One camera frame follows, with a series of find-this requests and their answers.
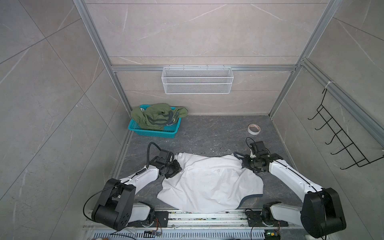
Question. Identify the white tank top navy trim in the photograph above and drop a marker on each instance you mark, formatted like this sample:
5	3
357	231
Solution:
209	185

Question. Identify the white wire mesh shelf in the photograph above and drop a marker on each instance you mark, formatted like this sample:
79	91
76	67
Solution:
199	80

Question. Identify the roll of masking tape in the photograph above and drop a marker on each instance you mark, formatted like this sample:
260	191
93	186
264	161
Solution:
254	129

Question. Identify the black wire hook rack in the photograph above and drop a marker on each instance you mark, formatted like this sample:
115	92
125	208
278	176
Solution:
340	134

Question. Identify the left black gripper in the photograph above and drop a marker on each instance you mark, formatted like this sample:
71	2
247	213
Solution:
178	169

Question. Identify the green tank top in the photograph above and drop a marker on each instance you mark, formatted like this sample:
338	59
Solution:
156	117

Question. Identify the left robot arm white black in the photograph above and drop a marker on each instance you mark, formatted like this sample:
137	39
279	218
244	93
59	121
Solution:
116	207

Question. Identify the teal plastic basket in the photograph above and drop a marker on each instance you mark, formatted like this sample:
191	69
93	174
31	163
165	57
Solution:
168	132

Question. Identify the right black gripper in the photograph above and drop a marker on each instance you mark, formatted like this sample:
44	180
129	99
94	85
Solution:
245	164

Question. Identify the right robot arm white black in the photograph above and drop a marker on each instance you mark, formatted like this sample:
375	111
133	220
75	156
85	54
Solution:
321	213

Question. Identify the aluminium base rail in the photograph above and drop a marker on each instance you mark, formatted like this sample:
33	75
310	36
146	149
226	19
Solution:
170	224

